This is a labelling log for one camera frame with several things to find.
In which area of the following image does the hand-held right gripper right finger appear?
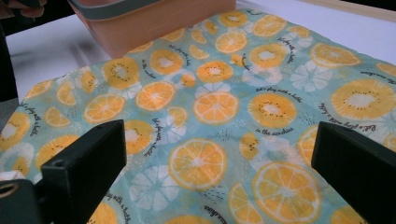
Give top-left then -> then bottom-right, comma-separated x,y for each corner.
310,120 -> 396,224

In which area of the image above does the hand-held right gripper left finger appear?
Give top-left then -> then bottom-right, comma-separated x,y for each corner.
40,119 -> 127,224

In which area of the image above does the fruit print teal cloth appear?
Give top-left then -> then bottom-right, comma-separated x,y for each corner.
0,8 -> 396,224

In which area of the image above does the orange plastic basin grey rim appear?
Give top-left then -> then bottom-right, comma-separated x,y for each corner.
67,0 -> 237,59

